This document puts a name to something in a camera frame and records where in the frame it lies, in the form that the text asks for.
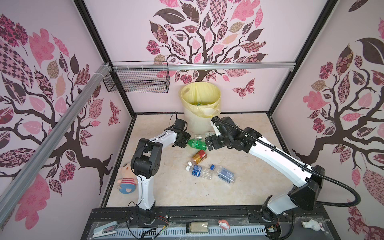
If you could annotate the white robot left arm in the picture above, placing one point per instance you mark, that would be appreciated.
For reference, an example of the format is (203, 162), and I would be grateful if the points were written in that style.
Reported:
(146, 162)

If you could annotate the blue label bottle white cap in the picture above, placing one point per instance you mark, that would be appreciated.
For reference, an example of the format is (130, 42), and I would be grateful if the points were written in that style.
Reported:
(199, 171)

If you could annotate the red yellow label bottle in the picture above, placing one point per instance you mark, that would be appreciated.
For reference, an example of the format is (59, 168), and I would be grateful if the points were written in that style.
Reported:
(199, 157)

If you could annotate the white bin with yellow bag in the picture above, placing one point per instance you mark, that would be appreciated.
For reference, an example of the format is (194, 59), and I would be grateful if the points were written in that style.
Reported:
(201, 102)

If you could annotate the black wire basket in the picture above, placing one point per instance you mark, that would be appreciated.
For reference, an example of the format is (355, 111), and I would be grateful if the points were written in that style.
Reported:
(138, 77)

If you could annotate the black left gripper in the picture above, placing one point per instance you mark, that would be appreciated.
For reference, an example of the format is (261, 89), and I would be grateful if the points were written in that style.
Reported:
(182, 145)

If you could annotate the white plush toy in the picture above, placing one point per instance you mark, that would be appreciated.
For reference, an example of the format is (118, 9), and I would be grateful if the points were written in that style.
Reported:
(313, 225)

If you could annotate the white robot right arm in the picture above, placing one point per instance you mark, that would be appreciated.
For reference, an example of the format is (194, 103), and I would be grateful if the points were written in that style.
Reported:
(305, 179)

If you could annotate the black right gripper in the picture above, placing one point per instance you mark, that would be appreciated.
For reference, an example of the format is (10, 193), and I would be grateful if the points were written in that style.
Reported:
(212, 138)

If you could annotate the beige rectangular box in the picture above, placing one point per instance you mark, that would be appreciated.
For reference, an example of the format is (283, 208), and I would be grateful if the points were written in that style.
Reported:
(197, 228)

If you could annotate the striped plush doll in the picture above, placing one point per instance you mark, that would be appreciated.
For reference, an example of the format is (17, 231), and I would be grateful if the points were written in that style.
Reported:
(127, 184)

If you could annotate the pink white small toy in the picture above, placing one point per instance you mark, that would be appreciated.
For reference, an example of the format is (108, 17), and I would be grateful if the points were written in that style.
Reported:
(224, 224)

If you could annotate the green soda bottle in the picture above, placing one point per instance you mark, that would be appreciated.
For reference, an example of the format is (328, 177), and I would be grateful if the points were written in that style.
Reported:
(197, 144)

